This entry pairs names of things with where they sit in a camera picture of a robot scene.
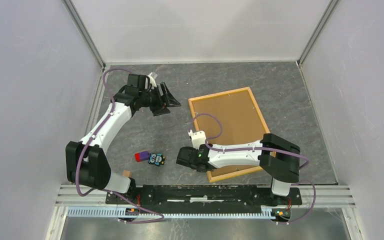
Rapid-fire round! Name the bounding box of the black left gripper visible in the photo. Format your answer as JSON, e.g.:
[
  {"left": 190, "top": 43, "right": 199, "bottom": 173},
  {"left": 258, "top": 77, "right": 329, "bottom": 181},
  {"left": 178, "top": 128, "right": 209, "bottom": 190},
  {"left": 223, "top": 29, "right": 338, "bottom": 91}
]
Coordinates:
[{"left": 139, "top": 82, "right": 181, "bottom": 117}]

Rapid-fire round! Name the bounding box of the yellow wooden picture frame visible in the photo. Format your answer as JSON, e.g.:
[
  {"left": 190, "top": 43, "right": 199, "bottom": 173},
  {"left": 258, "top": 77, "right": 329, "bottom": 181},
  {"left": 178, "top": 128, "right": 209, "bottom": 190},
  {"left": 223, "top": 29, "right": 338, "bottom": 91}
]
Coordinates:
[{"left": 187, "top": 86, "right": 277, "bottom": 183}]

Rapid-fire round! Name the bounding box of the brown cardboard backing board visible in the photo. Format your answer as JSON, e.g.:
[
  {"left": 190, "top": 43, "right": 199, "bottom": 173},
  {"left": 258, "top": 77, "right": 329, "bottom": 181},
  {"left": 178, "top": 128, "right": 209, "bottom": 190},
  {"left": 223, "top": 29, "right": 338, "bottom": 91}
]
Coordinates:
[{"left": 191, "top": 90, "right": 267, "bottom": 178}]

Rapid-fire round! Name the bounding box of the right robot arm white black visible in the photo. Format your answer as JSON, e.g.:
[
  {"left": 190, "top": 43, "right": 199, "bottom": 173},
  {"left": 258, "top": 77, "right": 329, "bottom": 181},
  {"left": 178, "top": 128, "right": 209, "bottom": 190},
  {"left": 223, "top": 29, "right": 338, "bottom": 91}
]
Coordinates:
[{"left": 176, "top": 133, "right": 307, "bottom": 204}]

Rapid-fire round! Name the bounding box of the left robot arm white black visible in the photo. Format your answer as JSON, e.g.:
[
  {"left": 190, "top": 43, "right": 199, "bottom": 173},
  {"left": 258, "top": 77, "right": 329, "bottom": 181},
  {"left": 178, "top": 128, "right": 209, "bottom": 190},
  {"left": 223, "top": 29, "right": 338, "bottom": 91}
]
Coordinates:
[{"left": 65, "top": 72, "right": 181, "bottom": 204}]

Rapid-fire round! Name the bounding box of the blue owl figure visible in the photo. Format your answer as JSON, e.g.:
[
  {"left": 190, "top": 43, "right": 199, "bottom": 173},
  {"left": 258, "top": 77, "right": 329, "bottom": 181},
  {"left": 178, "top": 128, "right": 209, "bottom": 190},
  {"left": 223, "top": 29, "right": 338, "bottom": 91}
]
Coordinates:
[{"left": 148, "top": 153, "right": 166, "bottom": 167}]

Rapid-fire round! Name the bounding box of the red purple block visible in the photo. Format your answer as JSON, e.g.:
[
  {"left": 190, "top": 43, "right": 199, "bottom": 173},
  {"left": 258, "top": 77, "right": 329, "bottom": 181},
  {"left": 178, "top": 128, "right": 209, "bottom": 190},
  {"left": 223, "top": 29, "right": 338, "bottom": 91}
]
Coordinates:
[{"left": 134, "top": 150, "right": 151, "bottom": 163}]

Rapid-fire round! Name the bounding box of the small wooden block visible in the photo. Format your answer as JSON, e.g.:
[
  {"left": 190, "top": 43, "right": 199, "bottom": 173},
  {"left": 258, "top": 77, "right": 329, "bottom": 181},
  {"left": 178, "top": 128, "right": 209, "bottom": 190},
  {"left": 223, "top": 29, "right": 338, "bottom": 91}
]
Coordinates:
[{"left": 122, "top": 170, "right": 132, "bottom": 179}]

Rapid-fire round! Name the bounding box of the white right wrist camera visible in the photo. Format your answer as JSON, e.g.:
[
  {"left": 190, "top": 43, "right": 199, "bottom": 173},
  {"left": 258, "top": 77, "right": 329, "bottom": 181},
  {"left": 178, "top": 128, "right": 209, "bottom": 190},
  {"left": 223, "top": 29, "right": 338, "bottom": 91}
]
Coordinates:
[{"left": 188, "top": 130, "right": 207, "bottom": 150}]

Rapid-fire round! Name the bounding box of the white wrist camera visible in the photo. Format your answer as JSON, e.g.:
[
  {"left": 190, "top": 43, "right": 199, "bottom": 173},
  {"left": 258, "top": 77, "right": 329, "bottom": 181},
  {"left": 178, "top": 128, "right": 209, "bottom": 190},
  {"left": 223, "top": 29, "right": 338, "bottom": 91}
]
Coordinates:
[
  {"left": 147, "top": 72, "right": 158, "bottom": 90},
  {"left": 188, "top": 130, "right": 207, "bottom": 150}
]

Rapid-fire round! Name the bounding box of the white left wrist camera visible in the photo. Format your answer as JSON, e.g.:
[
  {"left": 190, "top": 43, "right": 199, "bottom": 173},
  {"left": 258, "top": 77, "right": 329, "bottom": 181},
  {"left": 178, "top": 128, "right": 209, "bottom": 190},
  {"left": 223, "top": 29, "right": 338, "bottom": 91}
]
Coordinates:
[{"left": 147, "top": 72, "right": 158, "bottom": 90}]

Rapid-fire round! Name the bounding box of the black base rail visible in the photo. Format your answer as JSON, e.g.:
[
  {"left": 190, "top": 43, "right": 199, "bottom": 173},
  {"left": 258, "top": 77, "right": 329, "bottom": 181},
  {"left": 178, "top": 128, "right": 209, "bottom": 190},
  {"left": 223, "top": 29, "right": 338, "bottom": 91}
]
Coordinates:
[{"left": 124, "top": 184, "right": 303, "bottom": 215}]

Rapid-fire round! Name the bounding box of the aluminium corner post left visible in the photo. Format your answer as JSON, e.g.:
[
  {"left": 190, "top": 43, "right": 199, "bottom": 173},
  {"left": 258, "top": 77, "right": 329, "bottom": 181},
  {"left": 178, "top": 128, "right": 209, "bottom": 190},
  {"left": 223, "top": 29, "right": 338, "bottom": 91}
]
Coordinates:
[{"left": 62, "top": 0, "right": 106, "bottom": 69}]

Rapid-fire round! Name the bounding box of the aluminium corner post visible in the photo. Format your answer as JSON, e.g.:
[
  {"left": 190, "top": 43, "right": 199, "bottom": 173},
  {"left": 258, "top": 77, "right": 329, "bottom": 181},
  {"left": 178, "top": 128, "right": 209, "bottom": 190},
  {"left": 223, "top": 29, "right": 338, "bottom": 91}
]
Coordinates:
[
  {"left": 62, "top": 0, "right": 106, "bottom": 69},
  {"left": 296, "top": 0, "right": 341, "bottom": 69}
]

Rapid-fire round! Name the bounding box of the aluminium frame rail front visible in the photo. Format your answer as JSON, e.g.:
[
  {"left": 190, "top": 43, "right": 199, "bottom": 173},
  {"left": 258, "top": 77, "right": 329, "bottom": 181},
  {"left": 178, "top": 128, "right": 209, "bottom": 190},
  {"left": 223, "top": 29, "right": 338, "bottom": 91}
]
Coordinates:
[{"left": 45, "top": 184, "right": 365, "bottom": 240}]

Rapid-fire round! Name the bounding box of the aluminium corner post right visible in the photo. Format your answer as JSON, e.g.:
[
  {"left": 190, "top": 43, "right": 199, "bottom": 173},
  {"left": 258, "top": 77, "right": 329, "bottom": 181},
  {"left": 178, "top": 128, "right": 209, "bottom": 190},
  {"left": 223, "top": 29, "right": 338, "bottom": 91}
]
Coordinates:
[{"left": 296, "top": 0, "right": 341, "bottom": 69}]

